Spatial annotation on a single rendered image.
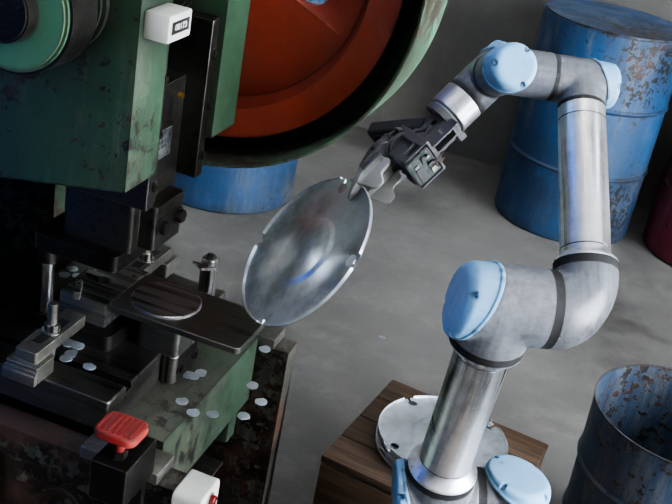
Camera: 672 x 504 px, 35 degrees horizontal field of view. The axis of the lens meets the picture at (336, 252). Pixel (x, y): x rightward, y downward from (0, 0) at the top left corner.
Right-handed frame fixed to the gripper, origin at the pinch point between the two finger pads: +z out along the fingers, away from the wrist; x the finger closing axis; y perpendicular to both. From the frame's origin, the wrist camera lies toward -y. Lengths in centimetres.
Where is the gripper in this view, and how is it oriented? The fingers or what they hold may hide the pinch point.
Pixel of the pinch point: (353, 194)
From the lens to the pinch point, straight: 177.6
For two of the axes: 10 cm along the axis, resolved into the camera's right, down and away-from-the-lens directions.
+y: 5.0, 4.6, -7.4
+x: 4.8, 5.6, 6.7
